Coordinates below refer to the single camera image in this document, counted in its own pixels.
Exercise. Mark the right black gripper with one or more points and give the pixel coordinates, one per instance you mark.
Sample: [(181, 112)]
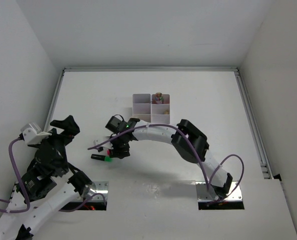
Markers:
[(120, 152)]

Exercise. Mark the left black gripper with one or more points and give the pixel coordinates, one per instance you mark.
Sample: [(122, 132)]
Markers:
[(72, 129)]

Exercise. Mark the green cap black highlighter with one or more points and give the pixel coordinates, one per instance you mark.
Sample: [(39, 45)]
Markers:
[(103, 158)]

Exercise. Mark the colourful glue stick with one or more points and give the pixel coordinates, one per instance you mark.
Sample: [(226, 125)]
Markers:
[(158, 98)]

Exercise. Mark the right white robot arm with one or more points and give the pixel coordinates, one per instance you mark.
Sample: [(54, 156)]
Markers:
[(190, 143)]

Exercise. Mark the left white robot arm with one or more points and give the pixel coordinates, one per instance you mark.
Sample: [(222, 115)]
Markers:
[(22, 219)]

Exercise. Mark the left white divided container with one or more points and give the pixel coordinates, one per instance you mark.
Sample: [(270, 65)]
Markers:
[(141, 106)]

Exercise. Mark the white divided container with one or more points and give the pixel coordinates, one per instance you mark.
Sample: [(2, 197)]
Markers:
[(157, 111), (141, 106)]

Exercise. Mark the right white divided container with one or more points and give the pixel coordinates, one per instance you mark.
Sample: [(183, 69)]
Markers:
[(157, 111)]

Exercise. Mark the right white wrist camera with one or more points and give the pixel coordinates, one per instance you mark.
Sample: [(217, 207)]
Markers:
[(102, 143)]

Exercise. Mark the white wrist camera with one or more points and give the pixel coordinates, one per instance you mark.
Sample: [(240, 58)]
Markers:
[(33, 134), (102, 143)]

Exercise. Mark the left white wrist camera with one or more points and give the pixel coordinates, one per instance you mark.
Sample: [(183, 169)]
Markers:
[(33, 134)]

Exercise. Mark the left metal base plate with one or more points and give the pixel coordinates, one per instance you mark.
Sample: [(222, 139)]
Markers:
[(96, 192)]

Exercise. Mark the metal base plate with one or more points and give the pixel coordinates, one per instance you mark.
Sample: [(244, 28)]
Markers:
[(204, 196), (96, 192)]

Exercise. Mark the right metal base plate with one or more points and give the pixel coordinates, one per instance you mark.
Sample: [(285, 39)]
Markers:
[(204, 196)]

